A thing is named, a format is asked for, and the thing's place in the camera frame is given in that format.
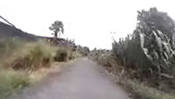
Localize palm tree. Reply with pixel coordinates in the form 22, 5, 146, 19
47, 18, 67, 42

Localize tall reed thicket with trees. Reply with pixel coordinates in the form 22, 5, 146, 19
81, 0, 175, 99

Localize grey asphalt road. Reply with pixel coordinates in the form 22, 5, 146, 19
3, 45, 169, 99

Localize grass verge with dry bushes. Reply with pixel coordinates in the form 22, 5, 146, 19
0, 33, 87, 99

